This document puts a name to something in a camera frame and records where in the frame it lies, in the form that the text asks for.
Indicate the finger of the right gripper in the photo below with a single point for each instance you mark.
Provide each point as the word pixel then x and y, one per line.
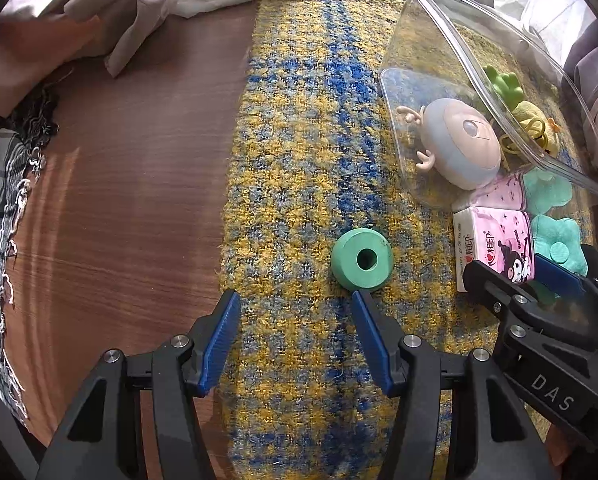
pixel 562 282
pixel 494 294

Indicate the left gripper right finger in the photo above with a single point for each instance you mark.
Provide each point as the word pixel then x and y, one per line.
pixel 492 436

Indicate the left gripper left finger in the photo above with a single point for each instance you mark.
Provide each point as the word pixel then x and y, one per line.
pixel 100 435

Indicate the teal plush flower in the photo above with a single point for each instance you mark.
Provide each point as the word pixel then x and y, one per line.
pixel 545 190
pixel 559 241

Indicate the pink Kuromi tissue pack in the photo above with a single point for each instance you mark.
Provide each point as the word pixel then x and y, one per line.
pixel 492 225

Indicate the green foam roll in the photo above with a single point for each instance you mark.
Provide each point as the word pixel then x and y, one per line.
pixel 361 259

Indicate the round-headed baby doll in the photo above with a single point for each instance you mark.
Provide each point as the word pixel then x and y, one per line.
pixel 458 142

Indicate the yellow plush duck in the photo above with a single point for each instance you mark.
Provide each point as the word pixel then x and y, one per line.
pixel 543 130

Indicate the clear plastic container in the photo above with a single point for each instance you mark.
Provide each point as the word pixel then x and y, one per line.
pixel 439 49

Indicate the yellow blue woven mat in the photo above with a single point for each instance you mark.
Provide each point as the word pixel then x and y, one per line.
pixel 313 157

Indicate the green frog toy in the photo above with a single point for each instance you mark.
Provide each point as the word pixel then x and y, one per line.
pixel 507 87

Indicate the plaid fringed scarf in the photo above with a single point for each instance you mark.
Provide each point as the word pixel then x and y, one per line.
pixel 23 136

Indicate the pink beige curtain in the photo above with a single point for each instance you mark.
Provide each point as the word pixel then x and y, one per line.
pixel 31 48

